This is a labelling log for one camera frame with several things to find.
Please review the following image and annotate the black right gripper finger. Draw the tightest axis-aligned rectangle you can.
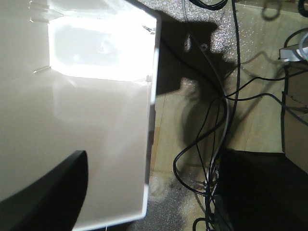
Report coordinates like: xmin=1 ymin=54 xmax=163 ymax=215
xmin=0 ymin=150 xmax=89 ymax=231

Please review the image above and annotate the white plastic trash bin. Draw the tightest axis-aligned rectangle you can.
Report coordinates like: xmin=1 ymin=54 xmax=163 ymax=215
xmin=0 ymin=0 xmax=161 ymax=231

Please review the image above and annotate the cardboard box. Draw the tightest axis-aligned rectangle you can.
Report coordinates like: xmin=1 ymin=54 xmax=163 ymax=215
xmin=282 ymin=63 xmax=308 ymax=172

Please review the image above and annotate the grey floor cable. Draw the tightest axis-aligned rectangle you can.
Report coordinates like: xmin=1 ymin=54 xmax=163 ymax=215
xmin=181 ymin=0 xmax=231 ymax=231

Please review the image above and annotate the black floor cable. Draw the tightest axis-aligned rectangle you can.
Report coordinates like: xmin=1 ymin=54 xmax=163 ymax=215
xmin=173 ymin=0 xmax=308 ymax=231

